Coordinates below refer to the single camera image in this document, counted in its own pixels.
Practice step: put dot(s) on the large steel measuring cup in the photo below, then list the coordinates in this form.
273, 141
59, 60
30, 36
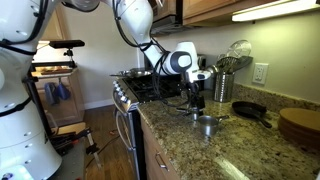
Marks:
207, 125

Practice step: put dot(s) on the blue hanging bag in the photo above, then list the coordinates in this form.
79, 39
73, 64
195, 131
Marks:
50, 93
62, 90

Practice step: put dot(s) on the steel frying pan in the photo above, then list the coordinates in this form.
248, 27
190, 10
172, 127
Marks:
133, 72

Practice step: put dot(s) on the black and red clamps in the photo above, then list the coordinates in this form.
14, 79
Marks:
71, 138

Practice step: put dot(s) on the medium steel measuring cup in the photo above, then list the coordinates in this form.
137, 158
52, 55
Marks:
182, 109

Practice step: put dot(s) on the wooden side cabinet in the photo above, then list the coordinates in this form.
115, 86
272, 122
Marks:
71, 106

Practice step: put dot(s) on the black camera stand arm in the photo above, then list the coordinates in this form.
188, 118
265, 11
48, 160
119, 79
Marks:
68, 58

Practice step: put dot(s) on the black bar camera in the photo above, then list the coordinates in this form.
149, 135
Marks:
66, 43

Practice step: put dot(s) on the wooden upper cabinets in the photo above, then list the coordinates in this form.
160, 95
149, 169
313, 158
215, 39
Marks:
213, 10

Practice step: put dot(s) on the steel ladle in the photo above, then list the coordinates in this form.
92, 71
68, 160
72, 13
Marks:
211, 70

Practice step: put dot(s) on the light wooden lower cabinet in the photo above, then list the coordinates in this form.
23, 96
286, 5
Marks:
150, 150

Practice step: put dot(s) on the stack of round wooden boards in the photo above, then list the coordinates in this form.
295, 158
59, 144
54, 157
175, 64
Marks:
300, 125

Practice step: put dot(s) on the perforated steel utensil holder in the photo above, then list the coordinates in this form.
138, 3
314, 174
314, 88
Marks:
223, 88

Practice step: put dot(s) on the black spatula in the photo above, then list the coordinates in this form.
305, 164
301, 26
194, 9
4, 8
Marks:
243, 62

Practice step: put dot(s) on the dark range hood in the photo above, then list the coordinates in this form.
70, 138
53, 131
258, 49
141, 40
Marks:
165, 20

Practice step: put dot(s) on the stainless steel gas stove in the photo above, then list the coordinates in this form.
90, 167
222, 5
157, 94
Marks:
140, 88

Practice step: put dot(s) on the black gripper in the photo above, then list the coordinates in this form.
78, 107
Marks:
191, 93

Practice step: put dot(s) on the wooden wall cabinet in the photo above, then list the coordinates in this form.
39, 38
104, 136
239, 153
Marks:
53, 30

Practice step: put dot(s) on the black cast iron skillet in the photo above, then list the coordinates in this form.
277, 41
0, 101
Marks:
248, 109

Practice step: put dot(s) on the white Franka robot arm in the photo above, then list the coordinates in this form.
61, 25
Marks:
23, 140

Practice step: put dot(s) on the white wall outlet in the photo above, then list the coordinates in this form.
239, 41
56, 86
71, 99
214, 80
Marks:
260, 73

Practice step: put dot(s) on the under-cabinet light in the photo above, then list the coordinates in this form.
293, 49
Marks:
276, 10

